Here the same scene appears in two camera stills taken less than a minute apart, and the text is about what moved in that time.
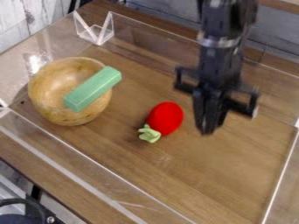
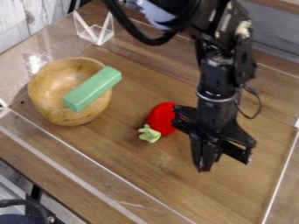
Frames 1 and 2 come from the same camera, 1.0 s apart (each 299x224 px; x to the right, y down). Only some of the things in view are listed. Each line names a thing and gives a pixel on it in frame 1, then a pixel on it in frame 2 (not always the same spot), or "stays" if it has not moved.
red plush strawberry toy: (163, 121) stays
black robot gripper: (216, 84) -> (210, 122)
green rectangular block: (104, 80) stays
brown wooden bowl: (51, 81) stays
